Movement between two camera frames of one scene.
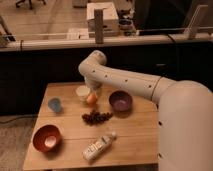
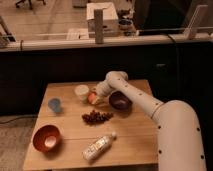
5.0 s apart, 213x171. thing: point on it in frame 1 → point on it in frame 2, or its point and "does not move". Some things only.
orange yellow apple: x=91 y=98 does not move
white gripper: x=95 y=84 → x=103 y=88
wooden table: x=80 y=127 does not move
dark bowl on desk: x=125 y=24 does not move
